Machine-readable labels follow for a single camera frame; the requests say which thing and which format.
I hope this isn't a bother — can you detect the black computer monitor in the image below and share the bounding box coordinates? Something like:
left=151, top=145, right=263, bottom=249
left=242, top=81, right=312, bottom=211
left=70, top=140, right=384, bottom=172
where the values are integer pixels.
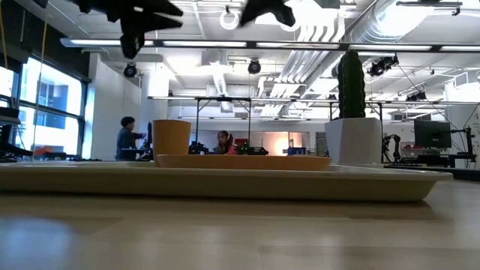
left=413, top=119, right=453, bottom=149

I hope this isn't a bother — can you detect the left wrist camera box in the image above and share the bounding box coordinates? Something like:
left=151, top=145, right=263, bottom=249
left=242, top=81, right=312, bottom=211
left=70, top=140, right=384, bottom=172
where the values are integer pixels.
left=119, top=32, right=146, bottom=60

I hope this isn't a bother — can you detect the black ceiling camera cluster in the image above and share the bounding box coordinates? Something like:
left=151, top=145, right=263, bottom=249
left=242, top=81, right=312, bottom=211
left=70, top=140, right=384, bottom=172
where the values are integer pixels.
left=366, top=55, right=400, bottom=78

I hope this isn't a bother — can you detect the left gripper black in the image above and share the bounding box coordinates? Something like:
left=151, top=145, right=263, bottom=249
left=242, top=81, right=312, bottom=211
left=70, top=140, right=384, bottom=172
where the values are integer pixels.
left=73, top=0, right=185, bottom=37

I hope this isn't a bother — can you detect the seated person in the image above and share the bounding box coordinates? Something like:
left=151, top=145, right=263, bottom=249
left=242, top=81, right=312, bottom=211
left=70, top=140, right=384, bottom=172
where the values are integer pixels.
left=213, top=130, right=238, bottom=156

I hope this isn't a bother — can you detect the orange cup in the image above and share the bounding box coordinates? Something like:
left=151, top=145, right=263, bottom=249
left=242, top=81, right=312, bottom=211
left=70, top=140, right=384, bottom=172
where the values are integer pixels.
left=151, top=119, right=192, bottom=168

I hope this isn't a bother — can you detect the cream serving tray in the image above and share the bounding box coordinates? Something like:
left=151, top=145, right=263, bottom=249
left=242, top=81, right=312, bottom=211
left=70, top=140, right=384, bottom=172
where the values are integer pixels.
left=0, top=160, right=454, bottom=203

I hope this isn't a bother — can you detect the orange plate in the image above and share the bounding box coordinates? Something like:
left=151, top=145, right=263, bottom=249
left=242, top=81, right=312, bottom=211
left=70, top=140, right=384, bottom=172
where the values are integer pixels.
left=156, top=154, right=332, bottom=173

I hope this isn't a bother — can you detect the standing person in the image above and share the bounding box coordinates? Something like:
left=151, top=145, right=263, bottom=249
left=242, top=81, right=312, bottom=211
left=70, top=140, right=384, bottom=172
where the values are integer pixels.
left=115, top=115, right=148, bottom=162

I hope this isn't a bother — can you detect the white ring light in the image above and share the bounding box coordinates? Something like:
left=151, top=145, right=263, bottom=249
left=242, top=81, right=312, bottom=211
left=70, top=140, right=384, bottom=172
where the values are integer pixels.
left=219, top=8, right=241, bottom=32

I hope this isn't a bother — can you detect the silver ceiling duct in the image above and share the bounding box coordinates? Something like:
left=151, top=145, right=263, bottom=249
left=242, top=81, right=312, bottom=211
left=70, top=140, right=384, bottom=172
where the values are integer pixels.
left=303, top=0, right=436, bottom=91

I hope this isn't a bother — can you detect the overhead light bar frame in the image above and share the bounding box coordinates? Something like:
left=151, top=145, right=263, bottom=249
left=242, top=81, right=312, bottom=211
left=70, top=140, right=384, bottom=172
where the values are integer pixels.
left=58, top=37, right=480, bottom=54

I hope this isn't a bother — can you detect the white plant pot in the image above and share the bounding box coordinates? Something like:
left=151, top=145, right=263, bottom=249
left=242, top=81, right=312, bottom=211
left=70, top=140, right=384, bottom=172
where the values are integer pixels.
left=324, top=117, right=383, bottom=167

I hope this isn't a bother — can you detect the dark desk with equipment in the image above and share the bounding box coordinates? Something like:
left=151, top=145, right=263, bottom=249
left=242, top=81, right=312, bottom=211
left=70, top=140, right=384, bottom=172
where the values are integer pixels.
left=0, top=106, right=34, bottom=163

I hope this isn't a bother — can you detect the green cactus plant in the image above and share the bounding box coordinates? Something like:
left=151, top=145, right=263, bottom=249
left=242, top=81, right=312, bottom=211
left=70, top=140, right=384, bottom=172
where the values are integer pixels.
left=336, top=49, right=367, bottom=120

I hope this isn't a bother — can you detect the black metal frame workbench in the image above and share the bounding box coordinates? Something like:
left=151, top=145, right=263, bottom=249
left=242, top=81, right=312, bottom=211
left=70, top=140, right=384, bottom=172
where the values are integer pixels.
left=148, top=95, right=480, bottom=155

